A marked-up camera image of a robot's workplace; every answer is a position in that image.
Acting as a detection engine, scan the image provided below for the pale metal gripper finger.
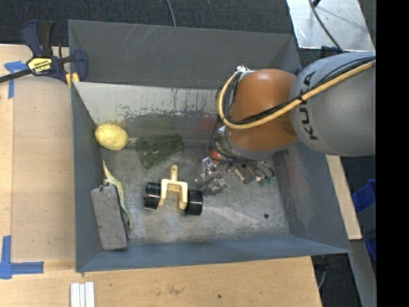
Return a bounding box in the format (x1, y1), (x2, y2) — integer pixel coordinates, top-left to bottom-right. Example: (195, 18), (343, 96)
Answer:
(194, 157), (219, 185)
(202, 176), (231, 196)

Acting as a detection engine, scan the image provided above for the cream axle with black wheels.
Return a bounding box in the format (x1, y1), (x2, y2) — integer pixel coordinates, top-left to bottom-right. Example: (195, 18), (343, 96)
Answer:
(143, 164), (205, 217)

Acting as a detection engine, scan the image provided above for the green clear plastic cup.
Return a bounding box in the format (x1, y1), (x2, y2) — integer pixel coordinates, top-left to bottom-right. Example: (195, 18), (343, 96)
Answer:
(136, 134), (185, 170)

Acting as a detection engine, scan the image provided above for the yellow lemon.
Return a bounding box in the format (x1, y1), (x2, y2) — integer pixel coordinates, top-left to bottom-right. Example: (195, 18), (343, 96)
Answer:
(95, 123), (130, 152)

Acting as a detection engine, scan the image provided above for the grey stone block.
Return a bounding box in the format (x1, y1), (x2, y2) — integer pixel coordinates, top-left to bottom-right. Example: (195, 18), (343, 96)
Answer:
(90, 185), (129, 252)

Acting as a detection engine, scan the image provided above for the grey metal bin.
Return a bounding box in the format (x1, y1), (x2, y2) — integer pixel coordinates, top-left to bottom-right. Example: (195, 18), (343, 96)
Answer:
(66, 19), (353, 273)

